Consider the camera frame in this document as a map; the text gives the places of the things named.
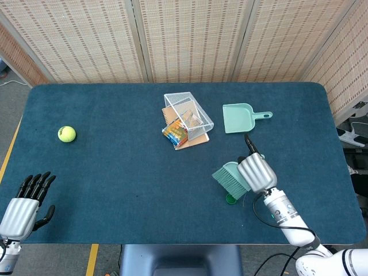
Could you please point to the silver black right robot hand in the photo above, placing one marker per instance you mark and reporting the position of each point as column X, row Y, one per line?
column 257, row 172

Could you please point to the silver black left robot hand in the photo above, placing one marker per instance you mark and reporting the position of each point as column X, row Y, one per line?
column 18, row 214

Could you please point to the light green small broom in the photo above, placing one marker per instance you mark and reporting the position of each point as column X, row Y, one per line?
column 230, row 179

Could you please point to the green bottle cap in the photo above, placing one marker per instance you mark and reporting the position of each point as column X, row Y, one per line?
column 230, row 199

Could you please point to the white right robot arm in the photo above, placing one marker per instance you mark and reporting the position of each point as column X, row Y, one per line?
column 290, row 218

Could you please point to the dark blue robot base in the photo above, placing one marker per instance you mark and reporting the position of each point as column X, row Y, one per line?
column 178, row 260

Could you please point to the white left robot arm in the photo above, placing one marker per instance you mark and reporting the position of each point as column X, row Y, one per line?
column 8, row 256

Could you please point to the light green dustpan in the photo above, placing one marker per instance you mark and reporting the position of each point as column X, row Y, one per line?
column 237, row 119

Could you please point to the brown spiral notebook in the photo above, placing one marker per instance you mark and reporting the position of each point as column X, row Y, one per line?
column 197, row 141

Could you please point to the colourful orange blue book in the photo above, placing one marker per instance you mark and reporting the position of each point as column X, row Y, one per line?
column 174, row 133

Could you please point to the yellow-green tennis ball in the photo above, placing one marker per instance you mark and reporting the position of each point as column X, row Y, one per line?
column 67, row 134

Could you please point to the white black background equipment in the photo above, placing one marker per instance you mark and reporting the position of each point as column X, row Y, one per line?
column 352, row 132

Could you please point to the blue felt table mat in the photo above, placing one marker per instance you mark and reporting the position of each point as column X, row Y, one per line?
column 129, row 178

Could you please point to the woven bamboo folding screen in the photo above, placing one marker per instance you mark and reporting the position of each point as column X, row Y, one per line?
column 187, row 37

